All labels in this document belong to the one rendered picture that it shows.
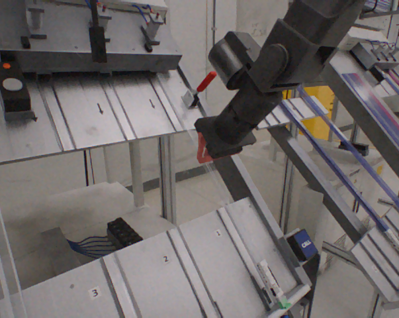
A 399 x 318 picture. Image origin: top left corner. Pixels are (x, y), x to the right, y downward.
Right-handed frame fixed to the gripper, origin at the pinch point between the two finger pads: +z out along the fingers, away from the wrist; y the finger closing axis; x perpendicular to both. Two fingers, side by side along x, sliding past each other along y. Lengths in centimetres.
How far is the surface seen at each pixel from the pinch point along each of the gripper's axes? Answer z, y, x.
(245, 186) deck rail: 2.2, -8.0, 7.7
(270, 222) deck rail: 1.4, -8.2, 16.5
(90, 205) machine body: 64, 7, -18
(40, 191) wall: 174, 9, -76
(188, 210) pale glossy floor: 152, -85, -19
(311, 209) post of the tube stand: 7.3, -29.7, 18.7
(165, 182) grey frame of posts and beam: 35.5, -10.1, -9.2
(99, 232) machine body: 49, 11, -4
